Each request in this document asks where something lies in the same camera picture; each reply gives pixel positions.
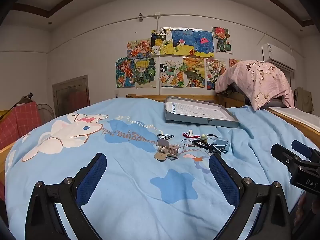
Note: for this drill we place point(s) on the thin brown hair elastic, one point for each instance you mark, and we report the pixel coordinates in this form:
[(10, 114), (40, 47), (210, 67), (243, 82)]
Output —
[(183, 140)]

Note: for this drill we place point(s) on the grey tray with grid paper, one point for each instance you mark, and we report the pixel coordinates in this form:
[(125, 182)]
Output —
[(195, 110)]

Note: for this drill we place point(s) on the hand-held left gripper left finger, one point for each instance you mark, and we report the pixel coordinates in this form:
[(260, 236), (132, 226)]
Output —
[(92, 177)]

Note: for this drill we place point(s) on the beige hair claw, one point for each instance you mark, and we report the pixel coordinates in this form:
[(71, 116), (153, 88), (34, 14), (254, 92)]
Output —
[(163, 152)]

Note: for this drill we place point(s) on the white wall socket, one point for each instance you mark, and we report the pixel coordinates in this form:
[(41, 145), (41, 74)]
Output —
[(116, 93)]

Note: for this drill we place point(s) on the red plaid cloth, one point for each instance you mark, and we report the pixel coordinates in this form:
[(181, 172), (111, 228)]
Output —
[(20, 122)]

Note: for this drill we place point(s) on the wooden bed frame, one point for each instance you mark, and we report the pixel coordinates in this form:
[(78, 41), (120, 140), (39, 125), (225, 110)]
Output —
[(147, 97)]

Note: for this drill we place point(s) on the white mattress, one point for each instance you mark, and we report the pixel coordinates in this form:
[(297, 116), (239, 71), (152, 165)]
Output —
[(287, 111)]

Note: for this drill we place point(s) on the person's right hand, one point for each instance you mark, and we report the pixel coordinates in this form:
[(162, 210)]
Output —
[(300, 207)]

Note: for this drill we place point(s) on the pink floral cloth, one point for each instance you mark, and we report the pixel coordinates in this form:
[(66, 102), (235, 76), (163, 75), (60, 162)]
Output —
[(260, 80)]

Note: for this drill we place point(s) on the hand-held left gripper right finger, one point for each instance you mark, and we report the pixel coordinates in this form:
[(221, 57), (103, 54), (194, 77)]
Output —
[(225, 177)]

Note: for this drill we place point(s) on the brown door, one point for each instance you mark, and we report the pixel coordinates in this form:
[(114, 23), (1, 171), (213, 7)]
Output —
[(70, 95)]

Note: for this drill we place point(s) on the light blue printed blanket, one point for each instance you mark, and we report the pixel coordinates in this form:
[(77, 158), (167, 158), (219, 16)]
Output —
[(125, 192)]

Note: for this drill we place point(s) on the white air conditioner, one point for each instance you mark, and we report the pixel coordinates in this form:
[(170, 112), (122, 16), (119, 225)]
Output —
[(277, 55)]

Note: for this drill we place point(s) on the group of colourful wall drawings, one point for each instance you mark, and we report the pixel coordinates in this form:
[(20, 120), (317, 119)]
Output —
[(192, 40)]

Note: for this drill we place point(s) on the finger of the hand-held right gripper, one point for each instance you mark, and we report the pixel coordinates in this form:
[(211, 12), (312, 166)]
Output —
[(303, 150), (283, 155)]

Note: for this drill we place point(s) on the black patterned hair clip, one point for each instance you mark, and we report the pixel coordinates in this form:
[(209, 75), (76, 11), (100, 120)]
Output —
[(170, 137)]

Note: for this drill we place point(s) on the olive jacket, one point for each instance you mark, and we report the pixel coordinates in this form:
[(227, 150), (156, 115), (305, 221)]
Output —
[(303, 100)]

